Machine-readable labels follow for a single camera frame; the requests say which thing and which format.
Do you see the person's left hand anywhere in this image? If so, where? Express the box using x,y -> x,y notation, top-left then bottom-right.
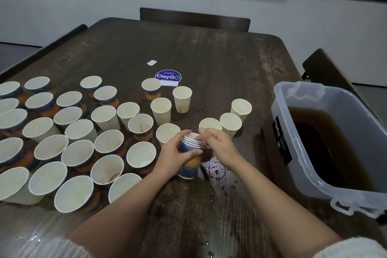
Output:
151,129 -> 204,178

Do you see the person's right hand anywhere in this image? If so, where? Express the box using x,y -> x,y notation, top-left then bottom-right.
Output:
196,127 -> 246,171

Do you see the patterned paper cup stack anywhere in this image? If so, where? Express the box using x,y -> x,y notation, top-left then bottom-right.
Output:
177,132 -> 208,180

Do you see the clear plastic storage bin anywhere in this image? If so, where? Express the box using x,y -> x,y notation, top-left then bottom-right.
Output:
270,81 -> 387,219

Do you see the group of paper cups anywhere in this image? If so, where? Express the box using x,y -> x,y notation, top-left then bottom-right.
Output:
0,75 -> 254,213

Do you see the person's left forearm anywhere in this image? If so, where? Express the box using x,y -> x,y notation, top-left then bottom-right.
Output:
67,170 -> 176,258

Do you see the person's right forearm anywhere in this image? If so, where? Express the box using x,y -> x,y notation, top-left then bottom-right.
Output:
233,158 -> 387,258

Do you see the round blue sticker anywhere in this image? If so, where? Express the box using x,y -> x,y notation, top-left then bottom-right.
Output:
154,69 -> 182,87

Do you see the dark wooden table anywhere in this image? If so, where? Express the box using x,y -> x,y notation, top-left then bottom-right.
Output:
0,18 -> 387,258

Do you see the dark wooden chair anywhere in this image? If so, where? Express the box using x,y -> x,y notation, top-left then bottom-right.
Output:
301,48 -> 387,125
139,7 -> 252,32

